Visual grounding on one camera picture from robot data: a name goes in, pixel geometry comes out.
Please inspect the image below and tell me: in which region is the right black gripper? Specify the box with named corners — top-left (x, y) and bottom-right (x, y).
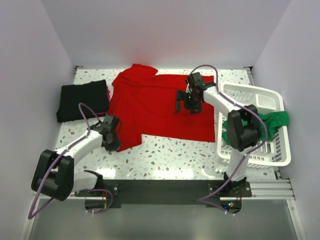
top-left (175, 90), bottom-right (202, 116)

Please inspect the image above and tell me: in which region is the red t shirt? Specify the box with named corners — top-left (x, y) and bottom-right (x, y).
top-left (108, 64), bottom-right (215, 152)

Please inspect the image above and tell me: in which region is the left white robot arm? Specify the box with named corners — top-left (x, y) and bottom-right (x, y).
top-left (31, 114), bottom-right (122, 201)

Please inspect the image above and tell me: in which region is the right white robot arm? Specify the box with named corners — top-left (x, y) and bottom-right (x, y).
top-left (175, 72), bottom-right (268, 197)

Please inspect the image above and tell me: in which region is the folded black t shirt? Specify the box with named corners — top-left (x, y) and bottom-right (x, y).
top-left (56, 79), bottom-right (110, 123)

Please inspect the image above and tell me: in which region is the folded pink t shirt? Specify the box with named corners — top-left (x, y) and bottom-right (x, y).
top-left (96, 86), bottom-right (111, 117)

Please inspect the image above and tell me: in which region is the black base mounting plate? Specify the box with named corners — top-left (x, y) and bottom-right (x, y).
top-left (73, 178), bottom-right (252, 210)

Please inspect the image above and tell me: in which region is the green t shirt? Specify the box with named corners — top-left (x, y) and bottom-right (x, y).
top-left (221, 111), bottom-right (289, 145)

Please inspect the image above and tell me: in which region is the white plastic laundry basket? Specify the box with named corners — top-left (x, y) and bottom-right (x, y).
top-left (216, 82), bottom-right (292, 169)

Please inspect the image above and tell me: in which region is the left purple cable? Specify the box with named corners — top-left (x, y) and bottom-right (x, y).
top-left (27, 102), bottom-right (122, 221)

